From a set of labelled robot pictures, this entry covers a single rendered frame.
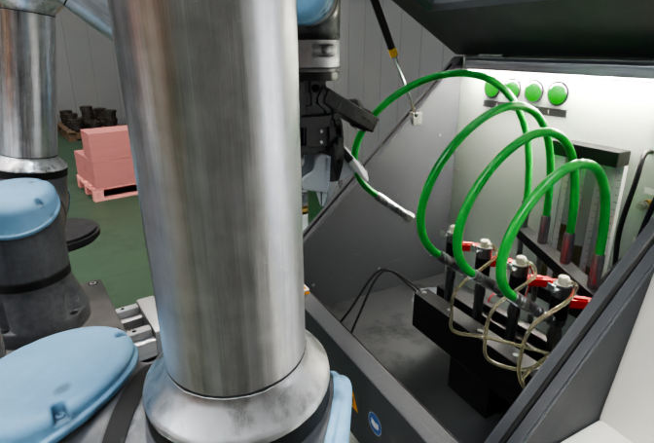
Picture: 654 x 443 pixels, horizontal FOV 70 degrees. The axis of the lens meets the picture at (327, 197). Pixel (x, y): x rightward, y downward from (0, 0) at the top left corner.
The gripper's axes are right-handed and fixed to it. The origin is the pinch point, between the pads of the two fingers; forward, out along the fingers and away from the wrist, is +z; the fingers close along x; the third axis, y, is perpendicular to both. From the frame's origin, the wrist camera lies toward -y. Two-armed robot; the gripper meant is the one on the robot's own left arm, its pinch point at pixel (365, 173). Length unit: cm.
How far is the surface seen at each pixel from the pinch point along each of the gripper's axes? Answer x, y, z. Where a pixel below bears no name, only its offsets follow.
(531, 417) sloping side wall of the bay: 35, 3, 37
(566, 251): 7.5, -17.9, 34.3
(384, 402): 23.1, 20.5, 29.1
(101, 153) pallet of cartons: -334, 199, -189
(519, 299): 26.8, -5.8, 27.8
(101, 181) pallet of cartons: -337, 220, -170
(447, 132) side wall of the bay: -34.9, -21.7, 6.3
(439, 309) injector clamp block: 2.3, 6.8, 29.7
